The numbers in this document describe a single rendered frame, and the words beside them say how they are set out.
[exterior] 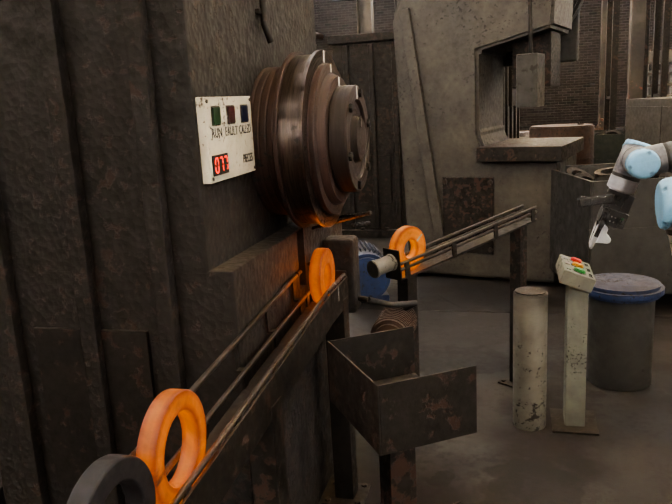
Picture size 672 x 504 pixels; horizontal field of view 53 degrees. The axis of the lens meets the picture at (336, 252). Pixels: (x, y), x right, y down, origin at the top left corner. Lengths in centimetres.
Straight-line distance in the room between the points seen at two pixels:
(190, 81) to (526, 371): 163
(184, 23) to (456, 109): 319
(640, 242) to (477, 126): 126
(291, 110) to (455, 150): 292
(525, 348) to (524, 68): 206
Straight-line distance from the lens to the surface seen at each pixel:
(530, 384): 259
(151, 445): 108
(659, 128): 594
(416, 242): 238
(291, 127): 166
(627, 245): 390
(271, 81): 178
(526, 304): 249
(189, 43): 148
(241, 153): 163
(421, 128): 456
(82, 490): 96
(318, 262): 186
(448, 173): 455
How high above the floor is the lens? 122
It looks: 13 degrees down
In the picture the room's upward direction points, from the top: 3 degrees counter-clockwise
